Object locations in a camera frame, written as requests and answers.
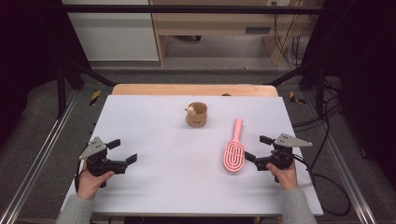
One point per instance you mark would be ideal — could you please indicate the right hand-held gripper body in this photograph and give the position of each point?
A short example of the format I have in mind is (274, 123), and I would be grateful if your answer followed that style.
(281, 155)

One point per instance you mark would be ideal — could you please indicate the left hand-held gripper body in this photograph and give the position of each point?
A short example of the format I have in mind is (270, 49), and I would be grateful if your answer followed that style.
(102, 163)

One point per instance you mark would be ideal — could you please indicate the pink hairbrush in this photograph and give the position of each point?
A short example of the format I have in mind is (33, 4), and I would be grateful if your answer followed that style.
(234, 152)

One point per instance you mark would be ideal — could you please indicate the person's right hand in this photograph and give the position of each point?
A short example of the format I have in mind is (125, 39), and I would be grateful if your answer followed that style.
(286, 177)

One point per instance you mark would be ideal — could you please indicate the person's left hand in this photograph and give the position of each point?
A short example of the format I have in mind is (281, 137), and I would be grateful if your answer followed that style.
(90, 183)

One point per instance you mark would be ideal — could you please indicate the white table board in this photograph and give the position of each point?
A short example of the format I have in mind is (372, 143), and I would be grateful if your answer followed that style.
(174, 174)

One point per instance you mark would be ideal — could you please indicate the yellow black hazard tape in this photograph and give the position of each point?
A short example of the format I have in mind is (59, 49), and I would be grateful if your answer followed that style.
(294, 98)
(95, 97)

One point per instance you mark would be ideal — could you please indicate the brown cup with animal figure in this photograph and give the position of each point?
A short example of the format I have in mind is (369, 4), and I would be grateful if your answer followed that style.
(196, 115)

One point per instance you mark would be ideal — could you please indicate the light wooden table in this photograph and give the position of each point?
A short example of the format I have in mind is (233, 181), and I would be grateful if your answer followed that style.
(174, 89)

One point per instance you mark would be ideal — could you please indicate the white cabinet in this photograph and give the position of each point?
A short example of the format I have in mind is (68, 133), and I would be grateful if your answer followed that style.
(115, 37)

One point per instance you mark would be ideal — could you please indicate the wooden desk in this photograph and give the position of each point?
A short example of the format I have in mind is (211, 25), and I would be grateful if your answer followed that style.
(214, 23)

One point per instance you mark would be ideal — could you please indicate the aluminium floor rail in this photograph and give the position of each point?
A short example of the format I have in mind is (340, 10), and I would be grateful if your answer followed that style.
(37, 161)
(345, 168)

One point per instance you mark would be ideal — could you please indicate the black metal frame stand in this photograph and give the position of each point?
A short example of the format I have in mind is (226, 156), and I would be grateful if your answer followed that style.
(319, 90)
(62, 90)

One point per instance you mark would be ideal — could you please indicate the black horizontal frame bar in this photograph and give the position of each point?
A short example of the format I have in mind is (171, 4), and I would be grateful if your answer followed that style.
(186, 9)

